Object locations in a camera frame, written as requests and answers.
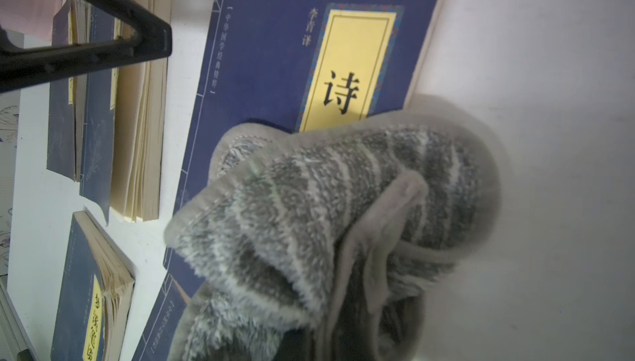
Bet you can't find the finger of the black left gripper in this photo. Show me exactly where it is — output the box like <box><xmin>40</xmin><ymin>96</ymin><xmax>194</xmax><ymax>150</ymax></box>
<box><xmin>1</xmin><ymin>0</ymin><xmax>173</xmax><ymax>93</ymax></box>

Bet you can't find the blue book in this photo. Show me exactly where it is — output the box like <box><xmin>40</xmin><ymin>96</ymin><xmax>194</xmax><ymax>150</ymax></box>
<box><xmin>132</xmin><ymin>273</ymin><xmax>189</xmax><ymax>361</ymax></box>
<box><xmin>51</xmin><ymin>211</ymin><xmax>135</xmax><ymax>360</ymax></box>
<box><xmin>175</xmin><ymin>0</ymin><xmax>443</xmax><ymax>208</ymax></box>
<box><xmin>79</xmin><ymin>0</ymin><xmax>172</xmax><ymax>223</ymax></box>
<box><xmin>46</xmin><ymin>0</ymin><xmax>90</xmax><ymax>182</ymax></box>

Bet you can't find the grey striped cleaning cloth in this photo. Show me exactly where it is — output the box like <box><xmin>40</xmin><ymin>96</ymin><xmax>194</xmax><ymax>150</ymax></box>
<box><xmin>165</xmin><ymin>111</ymin><xmax>501</xmax><ymax>360</ymax></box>

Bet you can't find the pink pen cup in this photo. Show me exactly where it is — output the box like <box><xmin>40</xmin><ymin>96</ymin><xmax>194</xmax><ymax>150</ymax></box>
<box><xmin>1</xmin><ymin>0</ymin><xmax>62</xmax><ymax>41</ymax></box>

